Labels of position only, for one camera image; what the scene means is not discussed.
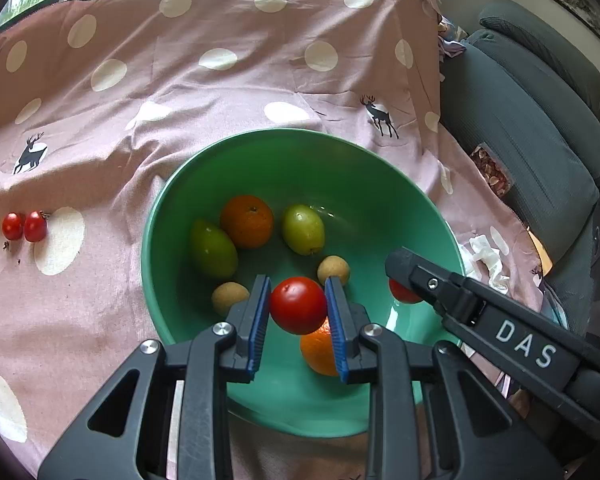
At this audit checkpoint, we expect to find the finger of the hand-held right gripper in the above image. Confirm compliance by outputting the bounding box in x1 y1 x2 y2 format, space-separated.
385 247 600 443

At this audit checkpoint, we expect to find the green plastic bowl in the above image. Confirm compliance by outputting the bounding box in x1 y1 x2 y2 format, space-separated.
141 128 467 437

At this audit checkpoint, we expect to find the grey sofa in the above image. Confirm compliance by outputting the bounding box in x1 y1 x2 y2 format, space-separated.
440 0 600 321

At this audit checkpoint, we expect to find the green jujube fruit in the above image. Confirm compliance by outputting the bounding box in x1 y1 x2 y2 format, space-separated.
189 219 239 279

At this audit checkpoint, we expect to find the yellow-green jujube fruit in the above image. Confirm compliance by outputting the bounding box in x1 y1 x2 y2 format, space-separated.
281 204 326 256

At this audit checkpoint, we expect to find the pale floral cloth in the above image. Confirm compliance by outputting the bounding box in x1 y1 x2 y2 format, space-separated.
432 7 468 83

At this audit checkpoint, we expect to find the pink polka-dot deer blanket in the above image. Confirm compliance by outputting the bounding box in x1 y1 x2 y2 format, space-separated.
0 0 546 480

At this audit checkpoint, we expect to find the large orange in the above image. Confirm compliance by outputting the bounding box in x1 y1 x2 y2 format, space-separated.
220 195 275 249

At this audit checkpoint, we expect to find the small orange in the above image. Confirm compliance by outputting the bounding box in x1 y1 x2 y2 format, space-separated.
300 317 341 377

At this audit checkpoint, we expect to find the clear packet of nuts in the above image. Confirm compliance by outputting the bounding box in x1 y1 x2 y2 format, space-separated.
470 144 515 196

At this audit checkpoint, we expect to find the red cherry tomato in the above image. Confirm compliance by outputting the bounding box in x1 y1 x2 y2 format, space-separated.
2 212 26 241
270 276 328 336
24 210 48 243
389 278 425 304

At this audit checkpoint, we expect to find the tan longan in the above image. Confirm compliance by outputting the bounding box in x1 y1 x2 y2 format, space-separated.
211 282 251 318
317 255 351 287

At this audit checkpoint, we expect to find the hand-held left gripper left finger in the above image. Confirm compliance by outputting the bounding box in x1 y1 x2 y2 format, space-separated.
37 275 272 480

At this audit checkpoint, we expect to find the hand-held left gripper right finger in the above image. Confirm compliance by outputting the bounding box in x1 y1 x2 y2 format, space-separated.
324 276 565 480

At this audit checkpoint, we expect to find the crumpled white tissue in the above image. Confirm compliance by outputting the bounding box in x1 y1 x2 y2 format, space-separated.
467 232 511 293

